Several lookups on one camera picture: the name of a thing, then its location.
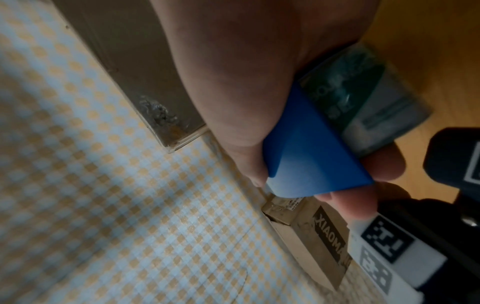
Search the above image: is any person's right hand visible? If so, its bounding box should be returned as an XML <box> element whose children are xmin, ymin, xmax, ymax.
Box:
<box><xmin>149</xmin><ymin>0</ymin><xmax>408</xmax><ymax>220</ymax></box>

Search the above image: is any cardboard box with white label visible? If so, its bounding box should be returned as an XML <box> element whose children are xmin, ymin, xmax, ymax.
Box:
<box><xmin>50</xmin><ymin>0</ymin><xmax>209</xmax><ymax>155</ymax></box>

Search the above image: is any clear tape roll green core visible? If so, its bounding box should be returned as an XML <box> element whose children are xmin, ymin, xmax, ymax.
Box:
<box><xmin>298</xmin><ymin>41</ymin><xmax>434</xmax><ymax>158</ymax></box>

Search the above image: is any cardboard box with black print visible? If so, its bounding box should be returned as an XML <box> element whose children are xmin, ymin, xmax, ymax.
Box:
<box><xmin>261</xmin><ymin>196</ymin><xmax>354</xmax><ymax>291</ymax></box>

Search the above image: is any yellow white checked cloth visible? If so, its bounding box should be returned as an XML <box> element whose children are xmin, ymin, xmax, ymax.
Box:
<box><xmin>0</xmin><ymin>0</ymin><xmax>339</xmax><ymax>304</ymax></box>

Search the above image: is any black wristband with markers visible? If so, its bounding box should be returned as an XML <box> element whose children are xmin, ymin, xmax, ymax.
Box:
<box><xmin>346</xmin><ymin>189</ymin><xmax>480</xmax><ymax>304</ymax></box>

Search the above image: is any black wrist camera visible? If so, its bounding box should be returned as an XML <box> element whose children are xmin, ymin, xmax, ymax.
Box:
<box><xmin>421</xmin><ymin>127</ymin><xmax>480</xmax><ymax>229</ymax></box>

